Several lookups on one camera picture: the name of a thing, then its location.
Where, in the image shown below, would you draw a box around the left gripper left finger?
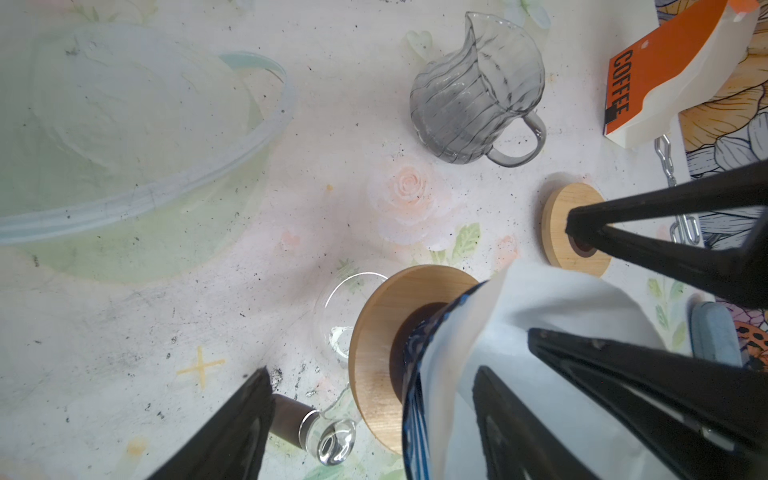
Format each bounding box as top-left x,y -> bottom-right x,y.
151,367 -> 275,479

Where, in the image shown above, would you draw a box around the metal tongs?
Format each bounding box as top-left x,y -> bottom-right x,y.
653,133 -> 702,246

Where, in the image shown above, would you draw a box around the clear plastic bowl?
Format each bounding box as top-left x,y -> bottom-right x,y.
1,23 -> 296,283

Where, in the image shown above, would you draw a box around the wooden dripper ring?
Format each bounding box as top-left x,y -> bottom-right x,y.
540,182 -> 613,279
347,264 -> 480,456

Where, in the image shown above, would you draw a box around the blue grey oval stone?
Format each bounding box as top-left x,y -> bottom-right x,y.
689,302 -> 743,368

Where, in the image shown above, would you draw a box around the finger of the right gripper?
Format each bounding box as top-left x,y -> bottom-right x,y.
527,328 -> 767,479
565,158 -> 768,310

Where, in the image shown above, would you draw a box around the white paper coffee filter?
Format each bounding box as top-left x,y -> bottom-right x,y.
402,263 -> 673,479

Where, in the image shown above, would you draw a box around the blue glass dripper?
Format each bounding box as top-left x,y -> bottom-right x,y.
402,282 -> 484,479

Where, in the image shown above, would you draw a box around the grey ribbed glass pitcher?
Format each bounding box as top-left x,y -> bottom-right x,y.
409,12 -> 546,168

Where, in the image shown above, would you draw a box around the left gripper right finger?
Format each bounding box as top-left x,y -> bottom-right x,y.
472,366 -> 596,479

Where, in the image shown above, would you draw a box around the orange white coffee bag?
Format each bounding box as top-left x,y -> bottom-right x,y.
604,1 -> 767,148

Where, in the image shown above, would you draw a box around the clear glass carafe wooden handle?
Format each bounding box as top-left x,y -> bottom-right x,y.
271,259 -> 396,467

